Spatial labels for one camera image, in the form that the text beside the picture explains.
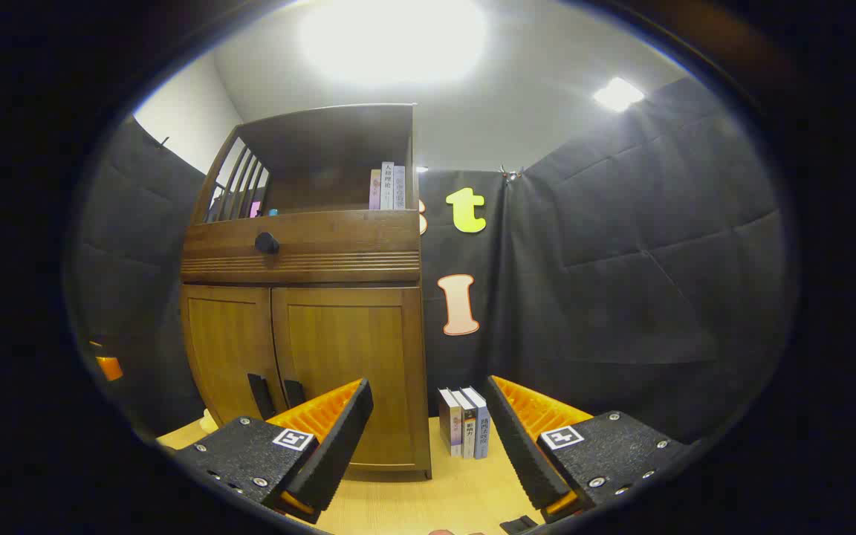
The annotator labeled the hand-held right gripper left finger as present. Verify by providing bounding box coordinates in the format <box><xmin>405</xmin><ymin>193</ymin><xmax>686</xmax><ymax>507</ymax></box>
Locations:
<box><xmin>173</xmin><ymin>377</ymin><xmax>375</xmax><ymax>525</ymax></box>

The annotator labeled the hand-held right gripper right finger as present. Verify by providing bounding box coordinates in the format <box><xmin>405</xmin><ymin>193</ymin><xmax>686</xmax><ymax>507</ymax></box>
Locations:
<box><xmin>481</xmin><ymin>375</ymin><xmax>696</xmax><ymax>525</ymax></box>

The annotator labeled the wooden cabinet door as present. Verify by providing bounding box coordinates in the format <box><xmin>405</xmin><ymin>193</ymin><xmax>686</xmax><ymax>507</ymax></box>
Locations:
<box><xmin>272</xmin><ymin>286</ymin><xmax>427</xmax><ymax>470</ymax></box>
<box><xmin>181</xmin><ymin>285</ymin><xmax>280</xmax><ymax>428</ymax></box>

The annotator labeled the wooden double-door shoe cabinet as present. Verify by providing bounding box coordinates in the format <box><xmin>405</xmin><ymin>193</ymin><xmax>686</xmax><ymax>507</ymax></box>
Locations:
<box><xmin>179</xmin><ymin>103</ymin><xmax>432</xmax><ymax>480</ymax></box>

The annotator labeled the wooden cabinet drawer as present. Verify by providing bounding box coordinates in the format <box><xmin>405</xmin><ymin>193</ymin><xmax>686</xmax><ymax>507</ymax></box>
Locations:
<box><xmin>181</xmin><ymin>210</ymin><xmax>421</xmax><ymax>285</ymax></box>

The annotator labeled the blue grey book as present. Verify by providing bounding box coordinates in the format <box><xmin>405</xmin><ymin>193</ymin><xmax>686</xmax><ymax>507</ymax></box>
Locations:
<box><xmin>461</xmin><ymin>386</ymin><xmax>490</xmax><ymax>459</ymax></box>

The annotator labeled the white book dark spine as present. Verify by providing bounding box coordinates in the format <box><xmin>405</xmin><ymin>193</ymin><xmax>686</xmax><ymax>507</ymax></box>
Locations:
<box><xmin>450</xmin><ymin>389</ymin><xmax>477</xmax><ymax>459</ymax></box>

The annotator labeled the white book purple spine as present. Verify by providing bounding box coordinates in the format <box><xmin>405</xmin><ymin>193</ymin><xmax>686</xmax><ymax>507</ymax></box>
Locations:
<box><xmin>438</xmin><ymin>388</ymin><xmax>464</xmax><ymax>458</ymax></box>

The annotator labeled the black backdrop cloth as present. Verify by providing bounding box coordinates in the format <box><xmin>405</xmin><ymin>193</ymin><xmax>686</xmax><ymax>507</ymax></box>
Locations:
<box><xmin>75</xmin><ymin>74</ymin><xmax>797</xmax><ymax>447</ymax></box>

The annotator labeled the small ceiling light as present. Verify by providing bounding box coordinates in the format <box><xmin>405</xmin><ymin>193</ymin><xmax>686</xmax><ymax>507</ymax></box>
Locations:
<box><xmin>593</xmin><ymin>77</ymin><xmax>646</xmax><ymax>112</ymax></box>

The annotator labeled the large ceiling light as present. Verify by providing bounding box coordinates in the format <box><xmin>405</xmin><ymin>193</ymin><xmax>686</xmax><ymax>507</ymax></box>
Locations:
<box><xmin>298</xmin><ymin>0</ymin><xmax>488</xmax><ymax>86</ymax></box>

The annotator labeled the black left door handle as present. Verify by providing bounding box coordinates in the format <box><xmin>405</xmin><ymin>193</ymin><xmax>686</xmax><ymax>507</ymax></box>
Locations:
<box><xmin>247</xmin><ymin>373</ymin><xmax>276</xmax><ymax>421</ymax></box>

